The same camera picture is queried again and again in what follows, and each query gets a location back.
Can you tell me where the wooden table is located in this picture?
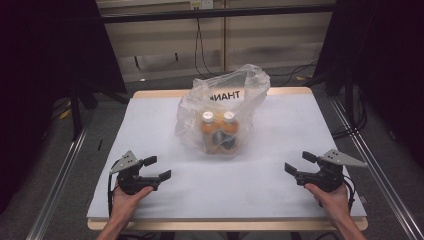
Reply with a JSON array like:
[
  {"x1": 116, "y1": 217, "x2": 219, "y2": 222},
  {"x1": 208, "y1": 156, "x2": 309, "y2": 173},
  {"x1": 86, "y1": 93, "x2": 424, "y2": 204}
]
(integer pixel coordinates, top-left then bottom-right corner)
[{"x1": 87, "y1": 87, "x2": 369, "y2": 232}]

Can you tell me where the white wall socket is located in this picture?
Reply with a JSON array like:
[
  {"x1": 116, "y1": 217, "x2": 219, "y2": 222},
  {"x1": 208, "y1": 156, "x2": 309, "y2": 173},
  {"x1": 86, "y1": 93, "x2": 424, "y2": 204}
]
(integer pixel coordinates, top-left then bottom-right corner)
[{"x1": 189, "y1": 0, "x2": 214, "y2": 10}]

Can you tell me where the metal floor rail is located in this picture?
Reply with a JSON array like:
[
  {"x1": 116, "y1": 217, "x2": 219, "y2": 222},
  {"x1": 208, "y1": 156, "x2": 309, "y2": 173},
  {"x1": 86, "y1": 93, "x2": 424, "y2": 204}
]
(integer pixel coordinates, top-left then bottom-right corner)
[
  {"x1": 25, "y1": 113, "x2": 95, "y2": 240},
  {"x1": 329, "y1": 96, "x2": 424, "y2": 240}
]

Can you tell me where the person's left hand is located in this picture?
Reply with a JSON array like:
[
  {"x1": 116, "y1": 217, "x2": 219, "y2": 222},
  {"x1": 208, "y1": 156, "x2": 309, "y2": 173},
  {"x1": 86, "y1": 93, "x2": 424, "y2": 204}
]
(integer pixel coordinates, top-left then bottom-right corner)
[{"x1": 111, "y1": 184, "x2": 155, "y2": 223}]

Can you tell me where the black horizontal bar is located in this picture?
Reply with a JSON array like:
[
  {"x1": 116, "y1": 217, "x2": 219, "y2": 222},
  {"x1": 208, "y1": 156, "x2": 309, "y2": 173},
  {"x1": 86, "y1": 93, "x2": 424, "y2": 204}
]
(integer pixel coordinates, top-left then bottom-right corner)
[{"x1": 99, "y1": 3, "x2": 336, "y2": 24}]

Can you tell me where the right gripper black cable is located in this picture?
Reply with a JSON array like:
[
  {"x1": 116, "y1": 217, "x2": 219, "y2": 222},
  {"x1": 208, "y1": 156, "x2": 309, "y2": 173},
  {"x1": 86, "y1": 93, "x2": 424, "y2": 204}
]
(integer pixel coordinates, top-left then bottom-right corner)
[{"x1": 342, "y1": 174, "x2": 357, "y2": 214}]

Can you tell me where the person's right hand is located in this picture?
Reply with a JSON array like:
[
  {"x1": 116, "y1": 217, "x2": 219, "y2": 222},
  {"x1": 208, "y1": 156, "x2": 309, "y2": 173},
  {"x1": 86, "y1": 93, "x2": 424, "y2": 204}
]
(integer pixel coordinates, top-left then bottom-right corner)
[{"x1": 304, "y1": 182, "x2": 351, "y2": 226}]

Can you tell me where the clear plastic bag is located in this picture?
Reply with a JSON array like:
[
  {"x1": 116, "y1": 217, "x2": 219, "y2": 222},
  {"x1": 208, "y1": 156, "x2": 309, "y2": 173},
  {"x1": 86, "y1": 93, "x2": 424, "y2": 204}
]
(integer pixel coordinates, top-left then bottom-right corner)
[{"x1": 174, "y1": 63, "x2": 272, "y2": 158}]

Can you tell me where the black metal stand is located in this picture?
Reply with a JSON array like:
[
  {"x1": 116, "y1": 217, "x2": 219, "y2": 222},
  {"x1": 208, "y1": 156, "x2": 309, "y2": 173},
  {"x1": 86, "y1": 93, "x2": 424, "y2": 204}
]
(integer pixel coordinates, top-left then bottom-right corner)
[
  {"x1": 306, "y1": 66, "x2": 368, "y2": 140},
  {"x1": 68, "y1": 83, "x2": 130, "y2": 141}
]

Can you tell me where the hanging black wall cable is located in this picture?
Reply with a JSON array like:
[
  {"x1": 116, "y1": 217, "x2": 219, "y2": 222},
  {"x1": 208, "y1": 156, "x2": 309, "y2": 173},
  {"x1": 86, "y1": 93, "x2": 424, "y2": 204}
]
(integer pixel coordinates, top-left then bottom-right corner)
[{"x1": 194, "y1": 18, "x2": 234, "y2": 88}]

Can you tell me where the white table mat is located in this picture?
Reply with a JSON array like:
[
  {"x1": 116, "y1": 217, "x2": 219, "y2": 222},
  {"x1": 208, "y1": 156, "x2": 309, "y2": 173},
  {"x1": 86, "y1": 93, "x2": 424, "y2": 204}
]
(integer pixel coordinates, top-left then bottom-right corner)
[{"x1": 87, "y1": 94, "x2": 368, "y2": 221}]

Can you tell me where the black floor cable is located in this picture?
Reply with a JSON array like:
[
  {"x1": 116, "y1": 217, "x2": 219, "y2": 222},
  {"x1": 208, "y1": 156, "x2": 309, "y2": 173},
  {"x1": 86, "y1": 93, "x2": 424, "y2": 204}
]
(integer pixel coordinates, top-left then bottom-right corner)
[{"x1": 266, "y1": 59, "x2": 318, "y2": 88}]

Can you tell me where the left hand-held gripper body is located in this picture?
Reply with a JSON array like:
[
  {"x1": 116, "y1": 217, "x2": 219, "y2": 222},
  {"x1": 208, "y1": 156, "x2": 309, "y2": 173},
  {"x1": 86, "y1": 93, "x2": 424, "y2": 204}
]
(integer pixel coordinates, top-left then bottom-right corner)
[{"x1": 109, "y1": 150, "x2": 162, "y2": 196}]

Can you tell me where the black curtain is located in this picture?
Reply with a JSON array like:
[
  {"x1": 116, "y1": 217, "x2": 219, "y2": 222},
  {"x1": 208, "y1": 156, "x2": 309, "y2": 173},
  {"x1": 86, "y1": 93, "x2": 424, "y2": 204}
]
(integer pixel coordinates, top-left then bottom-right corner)
[
  {"x1": 0, "y1": 0, "x2": 128, "y2": 214},
  {"x1": 313, "y1": 0, "x2": 424, "y2": 168}
]

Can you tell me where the orange juice bottle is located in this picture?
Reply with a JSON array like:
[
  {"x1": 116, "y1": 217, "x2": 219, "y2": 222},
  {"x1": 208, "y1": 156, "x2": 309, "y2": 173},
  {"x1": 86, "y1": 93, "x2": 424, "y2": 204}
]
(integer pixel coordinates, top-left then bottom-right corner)
[
  {"x1": 219, "y1": 110, "x2": 241, "y2": 154},
  {"x1": 199, "y1": 110, "x2": 220, "y2": 154}
]

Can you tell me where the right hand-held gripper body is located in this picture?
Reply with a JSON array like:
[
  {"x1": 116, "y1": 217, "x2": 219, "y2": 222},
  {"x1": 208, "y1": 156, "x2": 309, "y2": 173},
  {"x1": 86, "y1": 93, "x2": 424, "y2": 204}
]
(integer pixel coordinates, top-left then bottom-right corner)
[{"x1": 294, "y1": 149, "x2": 369, "y2": 194}]

